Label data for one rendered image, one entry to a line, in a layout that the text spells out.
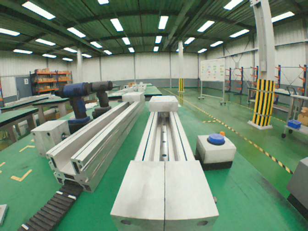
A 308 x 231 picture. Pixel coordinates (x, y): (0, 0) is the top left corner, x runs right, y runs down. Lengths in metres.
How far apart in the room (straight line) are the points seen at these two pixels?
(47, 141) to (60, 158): 0.15
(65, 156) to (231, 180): 0.37
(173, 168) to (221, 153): 0.16
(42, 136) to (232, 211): 0.50
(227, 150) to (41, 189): 0.43
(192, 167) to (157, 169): 0.05
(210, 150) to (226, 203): 0.12
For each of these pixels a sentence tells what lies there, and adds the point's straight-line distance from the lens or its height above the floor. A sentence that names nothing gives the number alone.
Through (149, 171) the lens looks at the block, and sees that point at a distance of 0.17.
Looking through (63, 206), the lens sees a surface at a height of 0.79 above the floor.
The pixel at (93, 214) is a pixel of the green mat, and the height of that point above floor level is 0.78.
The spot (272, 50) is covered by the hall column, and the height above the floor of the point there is 1.77.
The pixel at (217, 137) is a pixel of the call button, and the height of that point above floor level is 0.85.
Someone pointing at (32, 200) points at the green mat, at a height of 0.78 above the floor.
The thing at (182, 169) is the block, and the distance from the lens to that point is 0.17.
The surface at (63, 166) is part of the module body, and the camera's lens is 0.31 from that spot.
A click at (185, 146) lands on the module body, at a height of 0.86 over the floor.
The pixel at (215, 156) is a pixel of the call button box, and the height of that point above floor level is 0.82.
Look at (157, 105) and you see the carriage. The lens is 0.48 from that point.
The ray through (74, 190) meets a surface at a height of 0.79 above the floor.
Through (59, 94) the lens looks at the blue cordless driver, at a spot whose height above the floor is 0.96.
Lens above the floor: 0.99
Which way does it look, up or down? 16 degrees down
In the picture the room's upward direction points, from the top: 2 degrees counter-clockwise
